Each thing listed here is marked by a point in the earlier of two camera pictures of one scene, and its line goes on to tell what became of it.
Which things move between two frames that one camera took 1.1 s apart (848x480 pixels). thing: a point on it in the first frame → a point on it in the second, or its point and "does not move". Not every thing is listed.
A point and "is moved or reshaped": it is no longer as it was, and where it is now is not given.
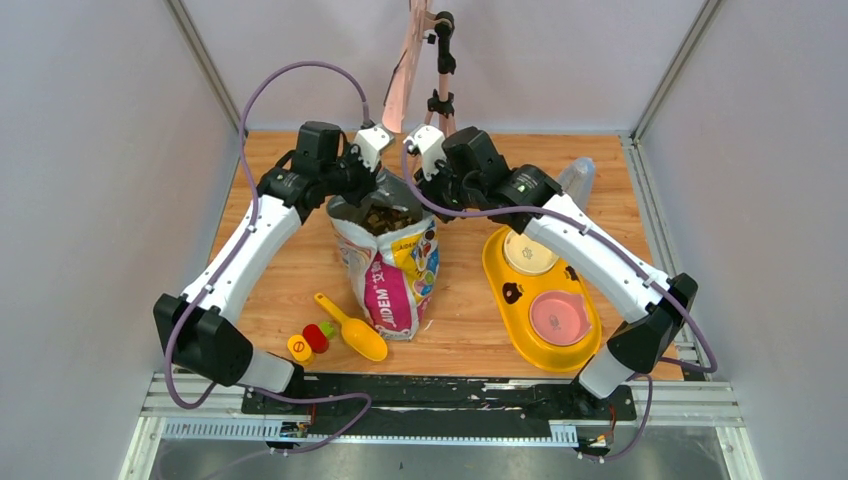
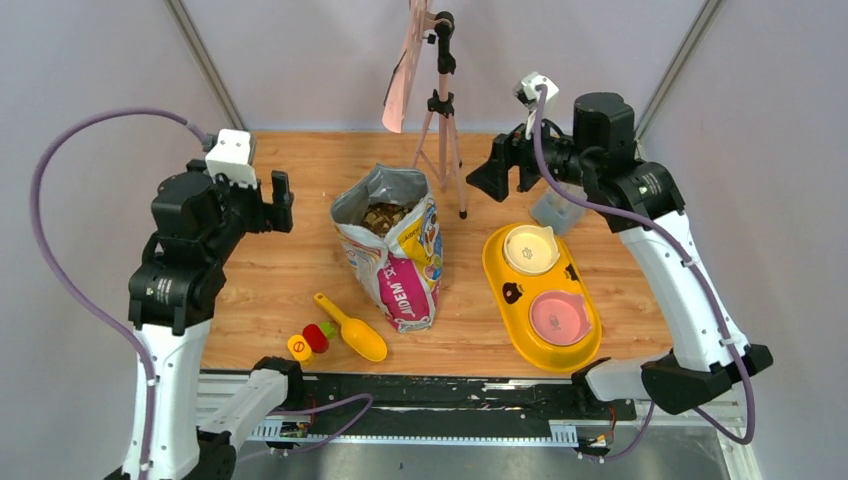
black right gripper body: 450,191 → 523,153
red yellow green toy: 314,339 does not move
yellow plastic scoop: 355,332 does not move
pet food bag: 392,245 is moved or reshaped
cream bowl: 526,255 does not move
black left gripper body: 357,181 → 263,206
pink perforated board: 406,70 does not move
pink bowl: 560,318 does not move
